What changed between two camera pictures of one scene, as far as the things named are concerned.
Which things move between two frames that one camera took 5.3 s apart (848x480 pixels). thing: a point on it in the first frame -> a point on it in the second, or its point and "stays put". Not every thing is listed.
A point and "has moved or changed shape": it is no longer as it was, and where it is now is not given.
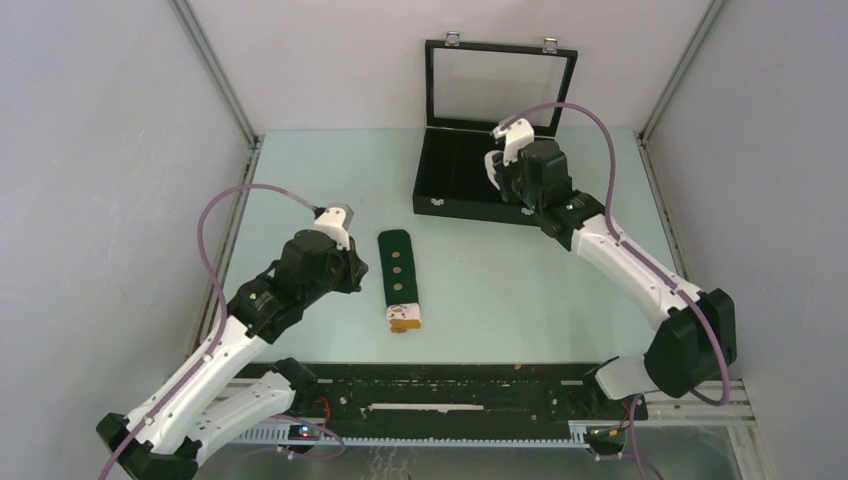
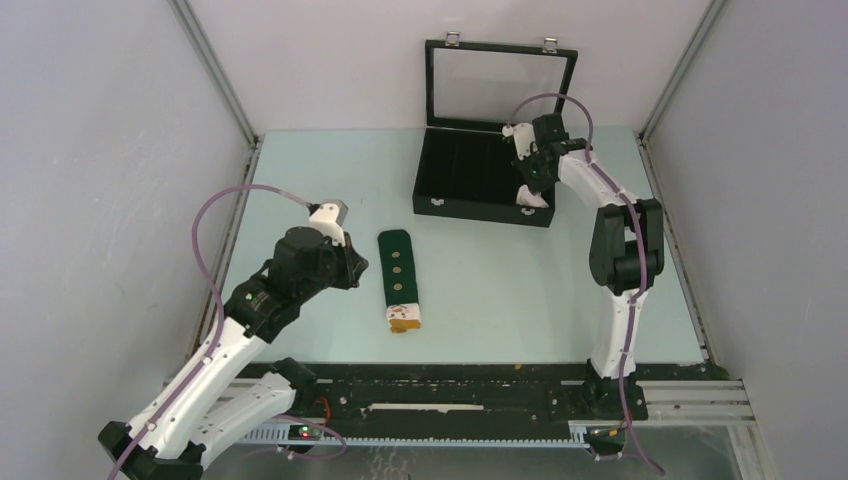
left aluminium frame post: [216, 70] stays put
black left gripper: [355, 268] stays put
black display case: [471, 89] stays put
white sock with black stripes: [488, 162] has moved or changed shape
